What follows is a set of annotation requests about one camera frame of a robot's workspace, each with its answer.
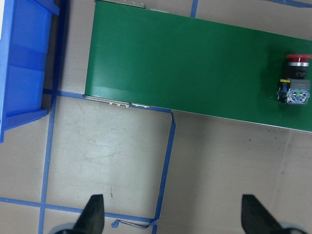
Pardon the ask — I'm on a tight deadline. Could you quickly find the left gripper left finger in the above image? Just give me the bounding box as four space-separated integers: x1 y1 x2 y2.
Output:
71 195 105 234

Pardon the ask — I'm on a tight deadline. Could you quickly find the red push button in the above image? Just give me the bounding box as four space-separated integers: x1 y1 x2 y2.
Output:
277 54 312 105

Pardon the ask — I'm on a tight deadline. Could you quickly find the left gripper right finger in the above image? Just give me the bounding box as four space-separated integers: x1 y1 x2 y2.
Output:
241 195 288 234

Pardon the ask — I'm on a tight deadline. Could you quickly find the blue source bin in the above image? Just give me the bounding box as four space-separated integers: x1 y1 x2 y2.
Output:
0 0 60 141

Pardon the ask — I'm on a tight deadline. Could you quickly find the green conveyor belt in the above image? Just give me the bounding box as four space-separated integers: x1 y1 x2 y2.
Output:
85 0 312 132

